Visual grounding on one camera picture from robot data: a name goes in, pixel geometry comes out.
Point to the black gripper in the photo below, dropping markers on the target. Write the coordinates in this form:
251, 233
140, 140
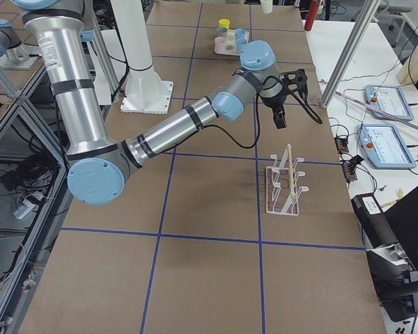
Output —
274, 101

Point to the light blue plastic cup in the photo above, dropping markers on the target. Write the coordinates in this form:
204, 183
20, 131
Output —
240, 45
239, 34

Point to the white plastic cup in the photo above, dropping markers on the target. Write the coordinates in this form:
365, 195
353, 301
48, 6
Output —
267, 6

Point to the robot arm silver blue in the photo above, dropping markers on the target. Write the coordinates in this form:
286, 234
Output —
99, 166

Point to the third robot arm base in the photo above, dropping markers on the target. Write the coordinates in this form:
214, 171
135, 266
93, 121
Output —
14, 54

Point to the pink plastic cup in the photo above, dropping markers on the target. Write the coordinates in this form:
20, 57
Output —
220, 44

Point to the grey plastic cup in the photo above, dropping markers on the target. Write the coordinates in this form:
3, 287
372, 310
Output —
222, 31

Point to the yellow plastic cup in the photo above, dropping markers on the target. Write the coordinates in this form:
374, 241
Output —
224, 22

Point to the cream bunny tray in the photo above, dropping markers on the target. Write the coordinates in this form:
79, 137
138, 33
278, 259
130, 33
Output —
230, 43

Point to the far teach pendant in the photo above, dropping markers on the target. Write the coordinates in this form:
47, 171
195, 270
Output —
389, 99

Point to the teach pendant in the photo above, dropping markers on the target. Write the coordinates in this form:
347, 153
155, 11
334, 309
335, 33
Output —
389, 99
384, 147

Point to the near teach pendant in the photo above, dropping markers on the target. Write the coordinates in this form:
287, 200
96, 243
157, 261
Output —
384, 147

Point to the red bottle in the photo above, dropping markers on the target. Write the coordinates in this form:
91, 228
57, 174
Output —
311, 15

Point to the black label printer box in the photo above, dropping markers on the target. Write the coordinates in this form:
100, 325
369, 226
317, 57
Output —
373, 220

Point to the grey office chair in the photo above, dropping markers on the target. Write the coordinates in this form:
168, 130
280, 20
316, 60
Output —
396, 10

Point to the white wire cup rack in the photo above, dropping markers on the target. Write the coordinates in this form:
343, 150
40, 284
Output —
282, 193

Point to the aluminium frame post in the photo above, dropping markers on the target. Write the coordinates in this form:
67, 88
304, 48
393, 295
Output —
362, 22

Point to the white central pedestal column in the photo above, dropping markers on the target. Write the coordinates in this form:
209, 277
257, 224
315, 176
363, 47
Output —
145, 92

